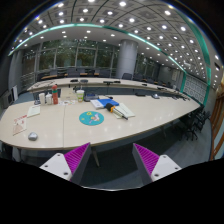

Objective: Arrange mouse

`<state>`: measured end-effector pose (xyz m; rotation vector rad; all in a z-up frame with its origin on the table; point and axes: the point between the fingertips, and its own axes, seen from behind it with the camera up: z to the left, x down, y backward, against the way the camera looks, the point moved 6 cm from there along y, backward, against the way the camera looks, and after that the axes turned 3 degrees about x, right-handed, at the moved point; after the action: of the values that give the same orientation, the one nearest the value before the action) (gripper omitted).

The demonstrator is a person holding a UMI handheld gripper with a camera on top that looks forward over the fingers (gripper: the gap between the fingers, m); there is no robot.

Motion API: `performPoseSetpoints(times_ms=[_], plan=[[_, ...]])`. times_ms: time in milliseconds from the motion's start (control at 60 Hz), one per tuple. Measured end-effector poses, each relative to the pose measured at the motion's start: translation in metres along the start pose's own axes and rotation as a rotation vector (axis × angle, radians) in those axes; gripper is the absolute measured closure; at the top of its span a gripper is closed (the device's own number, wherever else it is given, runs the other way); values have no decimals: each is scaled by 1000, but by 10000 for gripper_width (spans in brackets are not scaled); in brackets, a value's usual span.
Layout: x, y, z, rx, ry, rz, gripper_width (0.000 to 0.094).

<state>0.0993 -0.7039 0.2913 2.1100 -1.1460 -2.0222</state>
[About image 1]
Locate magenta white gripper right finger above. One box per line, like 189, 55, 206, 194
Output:
132, 143, 181, 185

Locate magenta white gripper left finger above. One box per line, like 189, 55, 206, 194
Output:
40, 143, 91, 185

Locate round teal mouse pad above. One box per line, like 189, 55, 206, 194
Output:
79, 111, 104, 126

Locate large beige conference table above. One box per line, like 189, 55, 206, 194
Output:
0, 95, 199, 150

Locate black office chair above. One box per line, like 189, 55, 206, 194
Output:
180, 111, 210, 140

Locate white open notebook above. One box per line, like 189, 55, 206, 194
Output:
116, 103, 135, 117

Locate red white booklet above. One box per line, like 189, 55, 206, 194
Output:
13, 115, 27, 135

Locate white paper sheet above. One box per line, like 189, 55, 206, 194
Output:
27, 105, 40, 117

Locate red orange bottle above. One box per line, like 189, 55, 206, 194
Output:
52, 85, 58, 104

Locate yellow black tool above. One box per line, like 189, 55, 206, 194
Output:
105, 103, 115, 113

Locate blue folder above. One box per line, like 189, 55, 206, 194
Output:
98, 98, 119, 108

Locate white plastic cup green label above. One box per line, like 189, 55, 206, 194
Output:
76, 90, 85, 102

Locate white container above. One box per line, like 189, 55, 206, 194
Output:
45, 93, 52, 105

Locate rear beige curved desk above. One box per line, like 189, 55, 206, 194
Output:
28, 78, 185, 99

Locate grey round pillar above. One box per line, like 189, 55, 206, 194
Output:
116, 39, 138, 78

